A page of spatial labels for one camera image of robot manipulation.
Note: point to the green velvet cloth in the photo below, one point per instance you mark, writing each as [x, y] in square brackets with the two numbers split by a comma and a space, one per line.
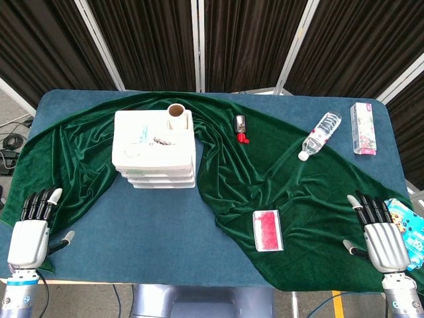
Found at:
[238, 185]

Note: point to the black ink bottle red cap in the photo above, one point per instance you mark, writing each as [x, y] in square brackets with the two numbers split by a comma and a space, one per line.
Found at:
[241, 127]

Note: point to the dark pleated folding screen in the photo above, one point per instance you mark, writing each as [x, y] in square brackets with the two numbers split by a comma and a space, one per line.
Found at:
[248, 43]

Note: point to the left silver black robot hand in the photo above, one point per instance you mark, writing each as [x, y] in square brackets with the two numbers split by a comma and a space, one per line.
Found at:
[28, 238]

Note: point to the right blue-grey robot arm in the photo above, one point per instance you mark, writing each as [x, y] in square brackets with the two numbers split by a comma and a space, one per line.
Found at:
[399, 295]

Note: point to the white paper roll cardboard core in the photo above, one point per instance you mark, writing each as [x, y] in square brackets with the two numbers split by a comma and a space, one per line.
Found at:
[177, 114]

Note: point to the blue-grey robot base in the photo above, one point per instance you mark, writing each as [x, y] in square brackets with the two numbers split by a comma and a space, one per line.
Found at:
[202, 303]

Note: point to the tall floral print carton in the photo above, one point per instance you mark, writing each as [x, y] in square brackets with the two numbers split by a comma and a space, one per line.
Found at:
[363, 129]

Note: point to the white plastic drawer organizer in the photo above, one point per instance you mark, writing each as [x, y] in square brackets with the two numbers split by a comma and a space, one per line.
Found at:
[152, 152]

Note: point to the red ink pad clear case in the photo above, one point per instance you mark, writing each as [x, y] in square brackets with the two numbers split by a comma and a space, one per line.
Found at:
[268, 230]

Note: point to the clear plastic water bottle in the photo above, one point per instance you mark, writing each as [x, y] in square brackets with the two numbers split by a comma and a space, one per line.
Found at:
[319, 136]

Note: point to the clear drawer holding green notebook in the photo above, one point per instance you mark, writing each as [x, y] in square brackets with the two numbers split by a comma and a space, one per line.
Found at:
[155, 171]

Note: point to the blue snack packet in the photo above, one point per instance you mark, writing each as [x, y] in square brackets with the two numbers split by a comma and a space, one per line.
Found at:
[412, 232]

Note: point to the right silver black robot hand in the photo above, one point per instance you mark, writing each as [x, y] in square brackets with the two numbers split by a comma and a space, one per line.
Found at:
[386, 242]

